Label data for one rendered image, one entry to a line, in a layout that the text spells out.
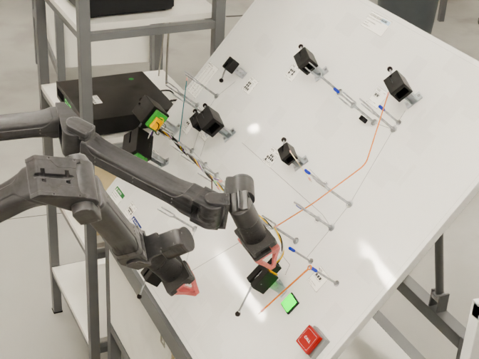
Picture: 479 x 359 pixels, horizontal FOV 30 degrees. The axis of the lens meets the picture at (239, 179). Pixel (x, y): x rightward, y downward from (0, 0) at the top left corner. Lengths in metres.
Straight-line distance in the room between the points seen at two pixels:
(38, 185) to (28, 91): 4.53
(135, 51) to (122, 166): 3.34
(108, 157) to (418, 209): 0.71
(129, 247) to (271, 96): 0.88
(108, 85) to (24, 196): 1.73
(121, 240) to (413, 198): 0.69
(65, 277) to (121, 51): 1.98
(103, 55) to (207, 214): 3.43
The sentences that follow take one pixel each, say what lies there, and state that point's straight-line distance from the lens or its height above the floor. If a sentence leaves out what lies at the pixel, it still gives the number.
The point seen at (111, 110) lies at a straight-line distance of 3.03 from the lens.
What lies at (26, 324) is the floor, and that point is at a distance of 3.91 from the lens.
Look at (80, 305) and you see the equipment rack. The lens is 3.59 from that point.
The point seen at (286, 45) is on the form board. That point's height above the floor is 1.47.
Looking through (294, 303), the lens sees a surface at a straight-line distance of 2.16.
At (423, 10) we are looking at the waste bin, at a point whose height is 0.44.
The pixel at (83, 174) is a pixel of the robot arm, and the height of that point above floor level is 1.64.
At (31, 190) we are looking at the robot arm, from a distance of 1.53.
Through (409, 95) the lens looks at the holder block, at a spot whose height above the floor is 1.54.
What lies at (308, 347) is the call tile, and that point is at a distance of 2.05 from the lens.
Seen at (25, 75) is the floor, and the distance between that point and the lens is 6.30.
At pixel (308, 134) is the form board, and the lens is 2.39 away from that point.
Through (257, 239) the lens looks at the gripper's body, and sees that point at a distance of 2.04.
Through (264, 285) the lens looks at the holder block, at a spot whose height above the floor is 1.13.
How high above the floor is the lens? 2.39
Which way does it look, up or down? 29 degrees down
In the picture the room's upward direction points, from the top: 3 degrees clockwise
